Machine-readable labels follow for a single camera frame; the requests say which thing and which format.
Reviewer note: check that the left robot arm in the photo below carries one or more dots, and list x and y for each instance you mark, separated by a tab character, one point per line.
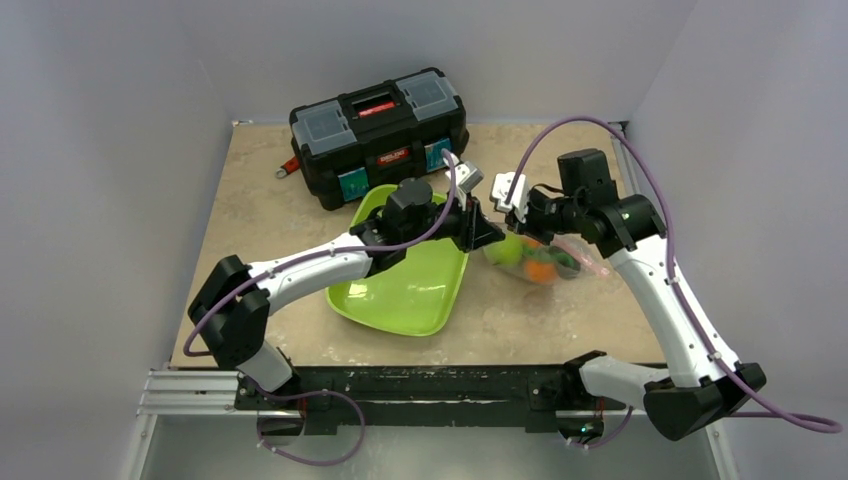
231	311

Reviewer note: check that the green fake apple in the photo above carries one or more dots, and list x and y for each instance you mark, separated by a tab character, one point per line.
507	253

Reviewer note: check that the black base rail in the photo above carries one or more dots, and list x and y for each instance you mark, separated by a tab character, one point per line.
535	398

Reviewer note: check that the aluminium frame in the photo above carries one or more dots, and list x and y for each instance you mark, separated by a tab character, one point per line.
189	427

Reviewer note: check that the clear zip top bag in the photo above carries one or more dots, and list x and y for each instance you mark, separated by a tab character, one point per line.
591	266

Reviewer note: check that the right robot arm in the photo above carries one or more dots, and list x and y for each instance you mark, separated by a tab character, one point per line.
703	380

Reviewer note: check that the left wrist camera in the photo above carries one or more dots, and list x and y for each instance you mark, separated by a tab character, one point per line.
468	177

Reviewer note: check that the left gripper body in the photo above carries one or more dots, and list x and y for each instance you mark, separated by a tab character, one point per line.
458	225

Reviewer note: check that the black plastic toolbox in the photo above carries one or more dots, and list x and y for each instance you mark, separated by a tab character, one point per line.
381	134

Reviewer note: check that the green plastic tray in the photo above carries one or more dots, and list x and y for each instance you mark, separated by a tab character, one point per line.
413	298

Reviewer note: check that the red handled tool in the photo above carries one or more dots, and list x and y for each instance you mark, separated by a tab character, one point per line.
287	168

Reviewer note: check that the orange fake fruit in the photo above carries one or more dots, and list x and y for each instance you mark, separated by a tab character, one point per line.
540	272

